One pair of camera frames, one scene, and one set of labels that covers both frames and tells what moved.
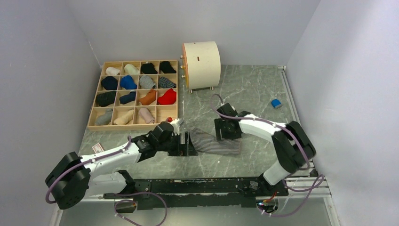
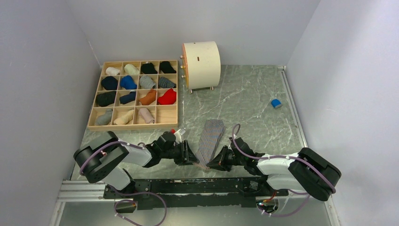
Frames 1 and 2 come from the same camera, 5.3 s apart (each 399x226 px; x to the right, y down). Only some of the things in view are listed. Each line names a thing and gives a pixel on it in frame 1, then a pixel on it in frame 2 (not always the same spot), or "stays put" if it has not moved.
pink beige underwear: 146,116 stays put
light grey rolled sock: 104,119 stays put
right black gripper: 219,125 to 219,162
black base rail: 205,192 stays put
